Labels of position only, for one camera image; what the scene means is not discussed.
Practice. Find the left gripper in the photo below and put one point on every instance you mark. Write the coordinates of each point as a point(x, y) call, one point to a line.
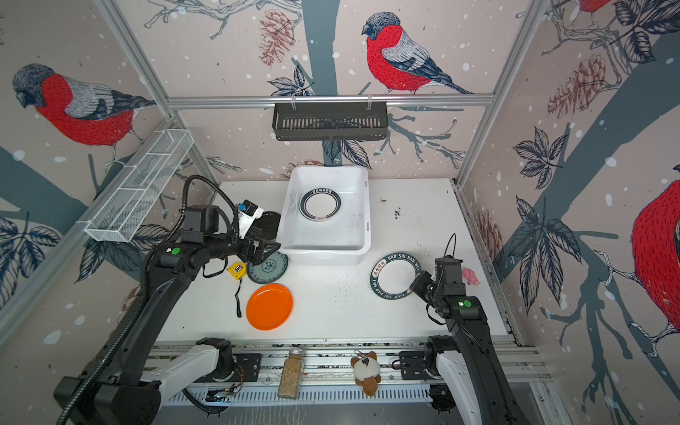
point(259, 255)

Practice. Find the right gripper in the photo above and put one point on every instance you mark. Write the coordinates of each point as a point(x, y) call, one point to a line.
point(419, 282)

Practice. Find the teal floral patterned plate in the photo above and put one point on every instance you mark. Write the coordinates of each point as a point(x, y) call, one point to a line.
point(270, 270)

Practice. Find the black round plate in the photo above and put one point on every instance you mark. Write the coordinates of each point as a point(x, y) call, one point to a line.
point(268, 224)

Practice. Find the large green rim plate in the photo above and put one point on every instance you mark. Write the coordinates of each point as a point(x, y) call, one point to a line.
point(392, 276)

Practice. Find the green red rim plate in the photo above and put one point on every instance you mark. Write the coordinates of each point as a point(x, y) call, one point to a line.
point(320, 204)

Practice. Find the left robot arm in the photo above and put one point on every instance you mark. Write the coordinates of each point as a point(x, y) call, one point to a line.
point(112, 389)

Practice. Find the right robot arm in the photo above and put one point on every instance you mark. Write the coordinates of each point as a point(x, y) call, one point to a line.
point(466, 358)

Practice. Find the white plastic bin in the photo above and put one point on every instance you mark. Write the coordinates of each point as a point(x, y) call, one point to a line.
point(341, 241)

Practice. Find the yellow tape measure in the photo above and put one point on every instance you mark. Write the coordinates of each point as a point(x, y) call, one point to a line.
point(238, 271)

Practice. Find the pink toy pig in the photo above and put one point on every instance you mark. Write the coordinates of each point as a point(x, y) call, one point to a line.
point(469, 277)

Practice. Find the orange plastic plate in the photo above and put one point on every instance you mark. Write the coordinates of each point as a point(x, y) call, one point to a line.
point(269, 307)

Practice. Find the brown plush toy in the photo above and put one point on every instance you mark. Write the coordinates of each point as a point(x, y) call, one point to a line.
point(366, 370)

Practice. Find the glass spice jar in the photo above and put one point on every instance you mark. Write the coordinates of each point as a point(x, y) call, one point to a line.
point(291, 376)

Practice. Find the small circuit board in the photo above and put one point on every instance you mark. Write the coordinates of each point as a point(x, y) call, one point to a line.
point(220, 395)

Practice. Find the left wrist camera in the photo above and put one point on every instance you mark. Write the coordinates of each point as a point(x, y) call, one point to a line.
point(247, 213)

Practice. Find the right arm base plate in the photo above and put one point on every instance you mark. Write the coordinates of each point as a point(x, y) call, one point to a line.
point(415, 367)

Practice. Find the black device under rail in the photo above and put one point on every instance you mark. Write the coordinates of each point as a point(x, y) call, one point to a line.
point(441, 398)

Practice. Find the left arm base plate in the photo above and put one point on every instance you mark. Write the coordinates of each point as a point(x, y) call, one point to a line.
point(246, 368)

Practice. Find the white mesh wall shelf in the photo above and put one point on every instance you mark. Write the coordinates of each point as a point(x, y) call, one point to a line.
point(125, 211)

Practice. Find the black hanging wire basket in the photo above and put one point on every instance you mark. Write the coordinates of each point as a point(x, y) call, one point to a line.
point(359, 121)

